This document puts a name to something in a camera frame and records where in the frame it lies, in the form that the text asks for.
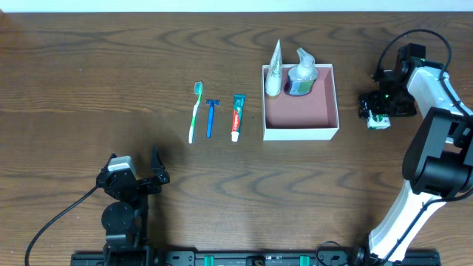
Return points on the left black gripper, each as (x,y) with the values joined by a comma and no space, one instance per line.
(142,184)

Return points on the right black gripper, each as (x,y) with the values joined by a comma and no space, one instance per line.
(369,105)

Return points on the green soap bar box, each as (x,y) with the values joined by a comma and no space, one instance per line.
(376,122)

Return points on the clear soap pump bottle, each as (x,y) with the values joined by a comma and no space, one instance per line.
(301,77)

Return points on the white lotion tube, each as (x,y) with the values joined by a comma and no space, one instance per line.
(273,82)

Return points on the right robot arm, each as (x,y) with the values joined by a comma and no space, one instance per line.
(437,166)

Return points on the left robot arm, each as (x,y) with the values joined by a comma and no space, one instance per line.
(125,220)

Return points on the white box pink interior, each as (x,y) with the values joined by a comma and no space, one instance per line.
(310,117)

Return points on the blue disposable razor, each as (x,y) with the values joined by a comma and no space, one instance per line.
(212,103)

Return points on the green white toothbrush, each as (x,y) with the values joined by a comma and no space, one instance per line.
(198,90)

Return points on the green red toothpaste tube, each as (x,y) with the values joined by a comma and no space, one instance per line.
(239,102)

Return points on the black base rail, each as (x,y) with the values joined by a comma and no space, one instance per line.
(326,256)

